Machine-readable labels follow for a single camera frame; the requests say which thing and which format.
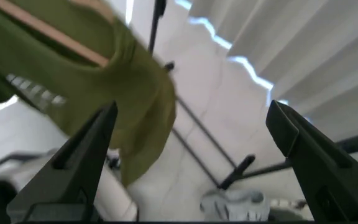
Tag pink clothes hanger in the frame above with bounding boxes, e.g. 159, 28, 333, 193
0, 0, 110, 68

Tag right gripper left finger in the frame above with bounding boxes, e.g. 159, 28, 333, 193
6, 101, 119, 222

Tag pale grey shorts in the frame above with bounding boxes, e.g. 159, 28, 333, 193
200, 188, 272, 222

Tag black clothes rack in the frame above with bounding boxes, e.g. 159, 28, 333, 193
147, 0, 358, 190

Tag green garment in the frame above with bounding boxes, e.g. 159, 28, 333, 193
0, 0, 177, 187

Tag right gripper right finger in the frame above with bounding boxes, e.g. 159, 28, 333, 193
265, 99, 358, 222

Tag white curtain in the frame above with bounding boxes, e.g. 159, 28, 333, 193
188, 0, 358, 141

